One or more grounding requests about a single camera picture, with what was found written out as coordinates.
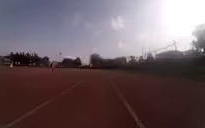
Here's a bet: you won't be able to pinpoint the dark building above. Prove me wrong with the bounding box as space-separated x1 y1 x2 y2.
89 52 128 70

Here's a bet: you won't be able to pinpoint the dark trees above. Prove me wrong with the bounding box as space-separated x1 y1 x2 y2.
60 56 83 69

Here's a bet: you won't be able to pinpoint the red running track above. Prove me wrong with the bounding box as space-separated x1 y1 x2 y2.
0 64 205 128

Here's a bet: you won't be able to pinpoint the person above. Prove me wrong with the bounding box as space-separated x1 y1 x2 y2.
49 61 55 73

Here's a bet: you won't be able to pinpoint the pale-roofed building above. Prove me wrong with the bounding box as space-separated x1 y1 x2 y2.
155 49 192 62

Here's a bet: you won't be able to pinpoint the row of trees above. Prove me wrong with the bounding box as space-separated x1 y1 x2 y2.
9 51 52 67

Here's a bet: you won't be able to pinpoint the grass strip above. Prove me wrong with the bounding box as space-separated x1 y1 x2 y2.
123 68 205 83

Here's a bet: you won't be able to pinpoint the tall wire fence with poles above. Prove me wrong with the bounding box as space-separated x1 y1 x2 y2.
126 39 205 73

